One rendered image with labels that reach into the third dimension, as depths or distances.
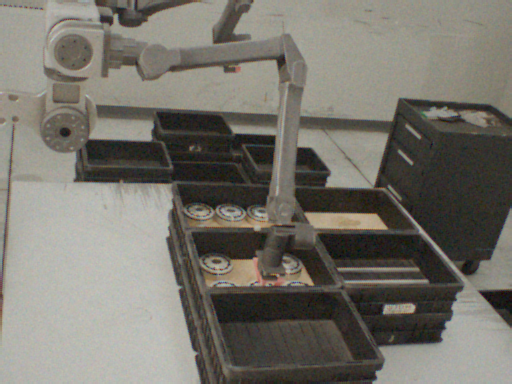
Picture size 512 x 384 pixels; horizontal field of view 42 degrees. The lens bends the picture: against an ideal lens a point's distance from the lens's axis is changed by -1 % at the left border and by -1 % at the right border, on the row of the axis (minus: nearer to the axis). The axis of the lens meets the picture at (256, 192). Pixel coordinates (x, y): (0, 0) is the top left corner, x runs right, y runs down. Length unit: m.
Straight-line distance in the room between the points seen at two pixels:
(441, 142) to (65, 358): 2.19
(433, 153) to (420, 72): 2.43
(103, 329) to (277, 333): 0.49
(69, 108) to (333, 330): 0.99
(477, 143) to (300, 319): 1.88
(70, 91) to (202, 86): 3.17
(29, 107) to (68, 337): 0.70
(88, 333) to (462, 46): 4.56
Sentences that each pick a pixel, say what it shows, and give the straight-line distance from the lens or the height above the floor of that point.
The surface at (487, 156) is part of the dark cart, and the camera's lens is 3.61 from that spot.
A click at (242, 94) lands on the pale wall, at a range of 5.26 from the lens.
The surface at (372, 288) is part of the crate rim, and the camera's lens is 1.93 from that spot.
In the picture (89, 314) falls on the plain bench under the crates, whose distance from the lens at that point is 2.02.
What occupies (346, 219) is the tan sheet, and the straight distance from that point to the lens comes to 2.45.
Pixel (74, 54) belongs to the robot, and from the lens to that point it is 1.72.
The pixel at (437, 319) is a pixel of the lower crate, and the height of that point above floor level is 0.81.
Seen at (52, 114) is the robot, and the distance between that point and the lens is 2.02.
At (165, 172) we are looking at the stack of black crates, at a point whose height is 0.57.
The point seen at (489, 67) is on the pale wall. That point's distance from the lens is 6.14.
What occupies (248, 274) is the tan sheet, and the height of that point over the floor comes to 0.83.
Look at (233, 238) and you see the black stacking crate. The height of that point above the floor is 0.91.
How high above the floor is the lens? 1.97
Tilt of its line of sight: 27 degrees down
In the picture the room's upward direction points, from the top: 11 degrees clockwise
